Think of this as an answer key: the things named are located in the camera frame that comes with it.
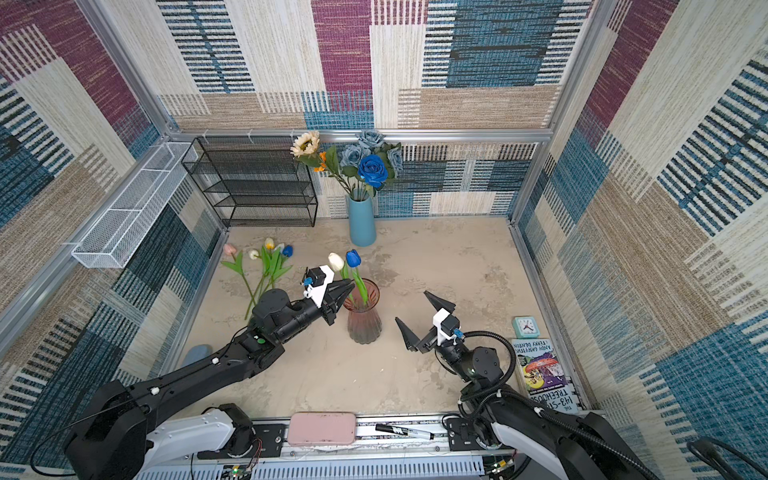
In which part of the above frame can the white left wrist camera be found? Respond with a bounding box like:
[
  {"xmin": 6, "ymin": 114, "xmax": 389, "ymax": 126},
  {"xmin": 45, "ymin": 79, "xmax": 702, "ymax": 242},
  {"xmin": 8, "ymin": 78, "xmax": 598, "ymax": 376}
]
[{"xmin": 302, "ymin": 265, "xmax": 335, "ymax": 308}]

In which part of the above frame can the grey blue glasses case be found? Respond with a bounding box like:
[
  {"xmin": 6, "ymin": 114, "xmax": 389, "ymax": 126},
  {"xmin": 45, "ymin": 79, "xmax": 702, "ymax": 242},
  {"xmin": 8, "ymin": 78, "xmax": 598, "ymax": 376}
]
[{"xmin": 181, "ymin": 344, "xmax": 213, "ymax": 367}]

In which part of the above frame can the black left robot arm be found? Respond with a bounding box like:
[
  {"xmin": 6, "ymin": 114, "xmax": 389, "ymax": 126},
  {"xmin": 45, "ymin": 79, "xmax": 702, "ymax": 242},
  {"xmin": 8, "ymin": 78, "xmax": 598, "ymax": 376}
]
[{"xmin": 64, "ymin": 279, "xmax": 354, "ymax": 479}]

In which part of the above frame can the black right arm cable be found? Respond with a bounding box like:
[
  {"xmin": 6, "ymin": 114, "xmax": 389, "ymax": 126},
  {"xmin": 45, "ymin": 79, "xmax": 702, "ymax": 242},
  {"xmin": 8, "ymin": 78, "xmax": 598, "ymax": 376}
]
[{"xmin": 431, "ymin": 329, "xmax": 661, "ymax": 480}]

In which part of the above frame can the small teal clock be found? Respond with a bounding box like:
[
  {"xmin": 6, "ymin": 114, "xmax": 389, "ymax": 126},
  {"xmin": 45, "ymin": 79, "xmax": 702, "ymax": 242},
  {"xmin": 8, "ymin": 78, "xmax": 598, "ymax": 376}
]
[{"xmin": 513, "ymin": 316, "xmax": 541, "ymax": 339}]

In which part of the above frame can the cream white tulip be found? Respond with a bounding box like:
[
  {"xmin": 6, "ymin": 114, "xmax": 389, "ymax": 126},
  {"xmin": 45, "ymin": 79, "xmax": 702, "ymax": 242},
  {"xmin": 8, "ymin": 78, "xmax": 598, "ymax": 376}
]
[{"xmin": 328, "ymin": 253, "xmax": 351, "ymax": 282}]

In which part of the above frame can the light blue ceramic vase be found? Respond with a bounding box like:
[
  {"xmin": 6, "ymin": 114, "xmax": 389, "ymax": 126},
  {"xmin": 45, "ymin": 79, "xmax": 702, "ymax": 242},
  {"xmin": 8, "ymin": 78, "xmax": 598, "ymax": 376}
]
[{"xmin": 348, "ymin": 196, "xmax": 377, "ymax": 247}]

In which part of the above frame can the yellow tulip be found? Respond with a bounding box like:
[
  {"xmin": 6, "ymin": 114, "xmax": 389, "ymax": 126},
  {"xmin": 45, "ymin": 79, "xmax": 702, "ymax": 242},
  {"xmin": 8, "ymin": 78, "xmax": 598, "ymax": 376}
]
[{"xmin": 243, "ymin": 237, "xmax": 284, "ymax": 321}]

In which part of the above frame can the blue rose bouquet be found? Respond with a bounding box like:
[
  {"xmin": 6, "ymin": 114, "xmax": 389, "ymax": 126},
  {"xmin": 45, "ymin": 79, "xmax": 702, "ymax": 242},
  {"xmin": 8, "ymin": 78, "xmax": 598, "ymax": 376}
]
[{"xmin": 333, "ymin": 130, "xmax": 404, "ymax": 202}]

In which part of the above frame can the orange marigold flower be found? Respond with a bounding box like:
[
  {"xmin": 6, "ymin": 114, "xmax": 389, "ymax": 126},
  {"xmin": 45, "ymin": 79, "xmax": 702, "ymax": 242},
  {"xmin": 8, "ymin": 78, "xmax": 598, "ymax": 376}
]
[{"xmin": 312, "ymin": 152, "xmax": 328, "ymax": 172}]

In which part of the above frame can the black marker pen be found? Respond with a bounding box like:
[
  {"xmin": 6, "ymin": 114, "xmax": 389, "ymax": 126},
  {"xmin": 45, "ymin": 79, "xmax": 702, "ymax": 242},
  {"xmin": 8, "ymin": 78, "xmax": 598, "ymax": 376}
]
[{"xmin": 375, "ymin": 423, "xmax": 434, "ymax": 440}]

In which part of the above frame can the blue tulip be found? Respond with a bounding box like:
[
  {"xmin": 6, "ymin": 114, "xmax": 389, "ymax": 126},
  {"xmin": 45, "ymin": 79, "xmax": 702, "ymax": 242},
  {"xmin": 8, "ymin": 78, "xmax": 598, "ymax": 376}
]
[
  {"xmin": 345, "ymin": 249, "xmax": 369, "ymax": 307},
  {"xmin": 269, "ymin": 244, "xmax": 293, "ymax": 286}
]

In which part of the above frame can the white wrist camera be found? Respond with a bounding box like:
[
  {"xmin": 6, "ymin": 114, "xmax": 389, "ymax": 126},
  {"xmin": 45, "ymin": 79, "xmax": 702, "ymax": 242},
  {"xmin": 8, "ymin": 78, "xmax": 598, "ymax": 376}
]
[
  {"xmin": 302, "ymin": 265, "xmax": 335, "ymax": 308},
  {"xmin": 432, "ymin": 308, "xmax": 464, "ymax": 346}
]

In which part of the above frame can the dark red glass vase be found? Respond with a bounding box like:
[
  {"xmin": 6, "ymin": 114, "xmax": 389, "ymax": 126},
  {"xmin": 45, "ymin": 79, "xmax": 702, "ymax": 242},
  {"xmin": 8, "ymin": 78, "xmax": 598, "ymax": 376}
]
[{"xmin": 344, "ymin": 278, "xmax": 382, "ymax": 344}]

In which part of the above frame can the white wire mesh basket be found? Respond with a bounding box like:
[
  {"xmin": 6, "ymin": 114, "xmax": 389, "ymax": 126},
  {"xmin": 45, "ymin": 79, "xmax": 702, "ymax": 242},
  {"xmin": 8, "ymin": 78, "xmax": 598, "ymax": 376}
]
[{"xmin": 72, "ymin": 142, "xmax": 190, "ymax": 269}]

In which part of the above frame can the cream sunflower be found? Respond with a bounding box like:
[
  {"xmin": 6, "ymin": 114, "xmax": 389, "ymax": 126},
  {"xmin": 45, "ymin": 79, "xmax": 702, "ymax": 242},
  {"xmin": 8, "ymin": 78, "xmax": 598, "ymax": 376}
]
[{"xmin": 290, "ymin": 131, "xmax": 353, "ymax": 196}]

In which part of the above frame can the pink case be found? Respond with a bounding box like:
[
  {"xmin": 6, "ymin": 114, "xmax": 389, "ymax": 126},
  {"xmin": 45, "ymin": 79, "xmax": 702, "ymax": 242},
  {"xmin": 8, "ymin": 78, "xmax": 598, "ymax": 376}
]
[{"xmin": 287, "ymin": 412, "xmax": 357, "ymax": 447}]

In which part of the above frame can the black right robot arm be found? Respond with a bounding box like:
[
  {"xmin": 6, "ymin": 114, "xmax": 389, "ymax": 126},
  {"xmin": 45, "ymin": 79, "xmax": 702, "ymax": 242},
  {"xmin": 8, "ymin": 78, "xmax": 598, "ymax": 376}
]
[{"xmin": 395, "ymin": 291, "xmax": 657, "ymax": 479}]

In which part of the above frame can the black mesh shelf rack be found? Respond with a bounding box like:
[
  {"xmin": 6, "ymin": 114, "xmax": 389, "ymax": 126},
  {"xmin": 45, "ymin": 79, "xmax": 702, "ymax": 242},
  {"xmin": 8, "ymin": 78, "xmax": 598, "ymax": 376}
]
[{"xmin": 181, "ymin": 136, "xmax": 318, "ymax": 227}]

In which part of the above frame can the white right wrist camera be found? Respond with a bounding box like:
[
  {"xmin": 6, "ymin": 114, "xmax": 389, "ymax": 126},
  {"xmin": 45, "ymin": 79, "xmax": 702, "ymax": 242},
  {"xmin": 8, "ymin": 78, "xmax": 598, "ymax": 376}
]
[{"xmin": 432, "ymin": 308, "xmax": 464, "ymax": 346}]

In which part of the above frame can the pink tulip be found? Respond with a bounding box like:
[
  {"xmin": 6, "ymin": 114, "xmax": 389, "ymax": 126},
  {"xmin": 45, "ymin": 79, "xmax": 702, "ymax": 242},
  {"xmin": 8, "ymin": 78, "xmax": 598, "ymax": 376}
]
[{"xmin": 220, "ymin": 243, "xmax": 254, "ymax": 300}]

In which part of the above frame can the colourful book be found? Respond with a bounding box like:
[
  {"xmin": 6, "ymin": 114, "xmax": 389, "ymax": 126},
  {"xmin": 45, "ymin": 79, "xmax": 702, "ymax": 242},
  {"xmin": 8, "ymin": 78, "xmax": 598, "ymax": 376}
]
[{"xmin": 512, "ymin": 338, "xmax": 580, "ymax": 414}]

